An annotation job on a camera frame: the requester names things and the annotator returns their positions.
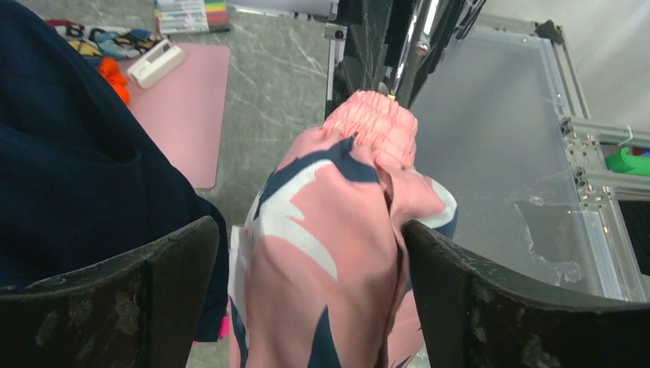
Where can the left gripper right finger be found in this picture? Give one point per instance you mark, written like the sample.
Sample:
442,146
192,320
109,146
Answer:
477,313

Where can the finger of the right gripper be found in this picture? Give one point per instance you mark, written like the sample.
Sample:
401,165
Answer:
456,19
356,32

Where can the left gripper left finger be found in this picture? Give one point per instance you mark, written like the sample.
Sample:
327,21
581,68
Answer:
137,309

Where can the pink patterned shorts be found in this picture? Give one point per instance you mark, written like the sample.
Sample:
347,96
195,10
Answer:
319,272

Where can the navy blue shorts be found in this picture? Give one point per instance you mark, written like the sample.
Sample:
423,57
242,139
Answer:
81,181

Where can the pink clipboard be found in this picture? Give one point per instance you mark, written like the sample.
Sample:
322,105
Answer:
183,111

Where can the set of coloured markers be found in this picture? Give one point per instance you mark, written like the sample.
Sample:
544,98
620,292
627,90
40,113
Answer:
190,16

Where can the white eraser box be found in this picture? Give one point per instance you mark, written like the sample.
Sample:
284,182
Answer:
155,64

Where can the green plastic part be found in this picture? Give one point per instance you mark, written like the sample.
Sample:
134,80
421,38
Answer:
631,161

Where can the orange cloth item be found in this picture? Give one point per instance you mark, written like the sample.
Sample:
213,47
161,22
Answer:
110,71

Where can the colourful cartoon print cloth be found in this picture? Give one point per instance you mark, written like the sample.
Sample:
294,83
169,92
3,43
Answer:
97,41

